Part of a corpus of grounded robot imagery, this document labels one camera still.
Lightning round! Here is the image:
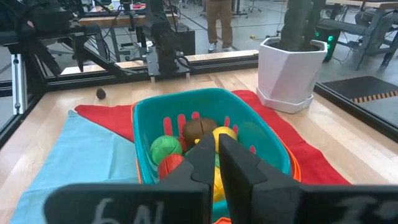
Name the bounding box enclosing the wooden table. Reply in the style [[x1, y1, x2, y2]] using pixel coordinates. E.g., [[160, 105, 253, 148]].
[[79, 12, 180, 29]]

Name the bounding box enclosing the light blue cloth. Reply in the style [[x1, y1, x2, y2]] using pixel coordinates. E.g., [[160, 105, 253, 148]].
[[9, 109, 141, 224]]

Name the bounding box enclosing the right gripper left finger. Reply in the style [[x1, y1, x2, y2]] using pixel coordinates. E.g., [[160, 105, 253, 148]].
[[43, 133, 216, 224]]

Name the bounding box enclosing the green toy pepper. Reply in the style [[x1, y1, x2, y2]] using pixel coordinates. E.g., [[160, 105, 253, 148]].
[[150, 135, 183, 166]]

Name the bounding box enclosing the red cloth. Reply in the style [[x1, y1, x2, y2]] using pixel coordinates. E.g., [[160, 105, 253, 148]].
[[74, 89, 352, 187]]

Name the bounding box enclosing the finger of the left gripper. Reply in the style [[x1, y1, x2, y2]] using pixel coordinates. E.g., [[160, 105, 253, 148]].
[[73, 33, 87, 73]]

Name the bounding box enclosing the person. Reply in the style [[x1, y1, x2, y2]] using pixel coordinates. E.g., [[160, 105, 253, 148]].
[[203, 0, 238, 53]]

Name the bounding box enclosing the silver aluminium post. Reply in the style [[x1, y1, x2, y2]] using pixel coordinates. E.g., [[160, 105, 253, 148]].
[[11, 54, 27, 114]]

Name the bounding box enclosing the teal basket with orange handles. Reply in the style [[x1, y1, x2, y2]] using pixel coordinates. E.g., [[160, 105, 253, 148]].
[[130, 88, 302, 224]]

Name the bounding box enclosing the black mat with hazard stripes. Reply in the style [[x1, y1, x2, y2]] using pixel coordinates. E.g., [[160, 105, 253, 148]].
[[320, 75, 398, 105]]

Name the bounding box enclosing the large red toy strawberry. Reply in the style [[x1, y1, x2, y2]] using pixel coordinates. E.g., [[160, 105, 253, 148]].
[[157, 153, 187, 181]]

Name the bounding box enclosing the brown toy kiwi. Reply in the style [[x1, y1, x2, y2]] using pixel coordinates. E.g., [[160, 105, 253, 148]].
[[182, 117, 219, 147]]

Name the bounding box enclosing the grey desk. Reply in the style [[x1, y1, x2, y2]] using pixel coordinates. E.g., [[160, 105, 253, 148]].
[[320, 0, 398, 71]]

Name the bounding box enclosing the computer tower with green lights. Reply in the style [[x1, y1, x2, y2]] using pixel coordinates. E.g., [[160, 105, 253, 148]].
[[313, 24, 342, 63]]

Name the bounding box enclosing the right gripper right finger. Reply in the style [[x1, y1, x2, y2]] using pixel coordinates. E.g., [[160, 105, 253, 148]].
[[219, 133, 398, 224]]

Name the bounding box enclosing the white faceted plant pot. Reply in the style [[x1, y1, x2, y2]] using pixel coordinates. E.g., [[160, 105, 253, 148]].
[[256, 37, 329, 114]]

